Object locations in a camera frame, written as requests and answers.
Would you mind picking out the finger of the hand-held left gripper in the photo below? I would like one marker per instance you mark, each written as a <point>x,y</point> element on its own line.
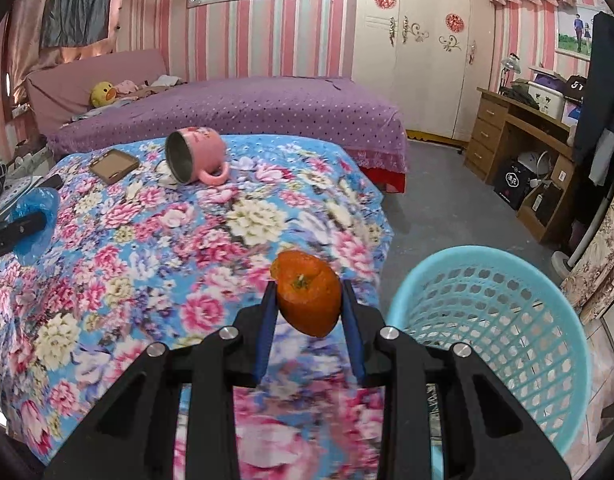
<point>29,222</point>

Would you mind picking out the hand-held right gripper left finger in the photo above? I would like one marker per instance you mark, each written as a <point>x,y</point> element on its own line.
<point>266,335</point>

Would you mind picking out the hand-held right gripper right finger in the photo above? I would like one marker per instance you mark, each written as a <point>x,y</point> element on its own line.
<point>356,345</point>

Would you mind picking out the blue plastic bag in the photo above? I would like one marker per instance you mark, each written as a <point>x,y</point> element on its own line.
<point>37,247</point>

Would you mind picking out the tangerine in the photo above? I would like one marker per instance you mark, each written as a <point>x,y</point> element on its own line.
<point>307,295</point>

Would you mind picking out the turquoise plastic basket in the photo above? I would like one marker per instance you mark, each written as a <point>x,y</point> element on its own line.
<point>512,300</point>

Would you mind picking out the dotted white pad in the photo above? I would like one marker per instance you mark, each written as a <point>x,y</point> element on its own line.
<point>14,195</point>

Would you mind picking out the black wallet case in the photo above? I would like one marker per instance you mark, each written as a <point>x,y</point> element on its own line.
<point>52,181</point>

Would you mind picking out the floral tablecloth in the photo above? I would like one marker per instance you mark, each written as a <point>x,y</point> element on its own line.
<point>162,240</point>

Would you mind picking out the pink covered headboard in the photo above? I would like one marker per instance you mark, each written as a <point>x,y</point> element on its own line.
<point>72,85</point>

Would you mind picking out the yellow duck plush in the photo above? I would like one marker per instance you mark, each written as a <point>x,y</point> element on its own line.
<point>103,95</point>

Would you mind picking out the pink plush toy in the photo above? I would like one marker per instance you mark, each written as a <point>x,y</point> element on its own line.
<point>126,87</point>

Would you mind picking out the pink metal mug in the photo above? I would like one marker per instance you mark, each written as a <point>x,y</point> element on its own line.
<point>197,152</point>

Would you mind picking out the white cloth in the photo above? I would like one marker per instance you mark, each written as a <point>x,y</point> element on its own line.
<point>168,80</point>

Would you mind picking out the grey curtain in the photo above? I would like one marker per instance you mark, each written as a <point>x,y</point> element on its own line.
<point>77,5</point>

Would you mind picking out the purple dotted bed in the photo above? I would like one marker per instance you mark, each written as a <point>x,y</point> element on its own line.
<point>267,110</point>

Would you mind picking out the black box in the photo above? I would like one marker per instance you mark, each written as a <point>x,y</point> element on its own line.
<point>514,185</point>

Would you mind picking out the wooden desk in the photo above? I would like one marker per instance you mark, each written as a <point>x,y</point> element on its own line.
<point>487,132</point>

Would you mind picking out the white fan stand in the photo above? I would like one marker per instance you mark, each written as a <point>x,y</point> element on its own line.
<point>584,240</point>

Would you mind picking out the small white electric fan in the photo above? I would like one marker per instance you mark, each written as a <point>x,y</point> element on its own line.
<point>534,162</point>

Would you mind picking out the floral beige curtain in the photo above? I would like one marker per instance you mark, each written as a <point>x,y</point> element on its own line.
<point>602,270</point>

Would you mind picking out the white wardrobe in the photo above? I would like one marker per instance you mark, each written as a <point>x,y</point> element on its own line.
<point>422,70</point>

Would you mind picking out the dark green cloth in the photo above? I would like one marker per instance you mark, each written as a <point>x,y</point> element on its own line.
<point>519,92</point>

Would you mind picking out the white storage box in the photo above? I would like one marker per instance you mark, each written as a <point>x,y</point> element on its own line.
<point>547,99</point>

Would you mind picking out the desk lamp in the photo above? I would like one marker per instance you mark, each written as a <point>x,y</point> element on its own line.
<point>510,65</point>

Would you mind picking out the purple box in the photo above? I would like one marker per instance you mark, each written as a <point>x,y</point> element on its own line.
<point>551,80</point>

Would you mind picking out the black bag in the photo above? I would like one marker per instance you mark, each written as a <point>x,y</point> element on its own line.
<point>575,89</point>

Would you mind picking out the dark hanging garment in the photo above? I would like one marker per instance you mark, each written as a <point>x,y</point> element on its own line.
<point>604,90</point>

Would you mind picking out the framed couple photo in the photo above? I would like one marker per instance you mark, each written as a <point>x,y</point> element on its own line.
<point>572,32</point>

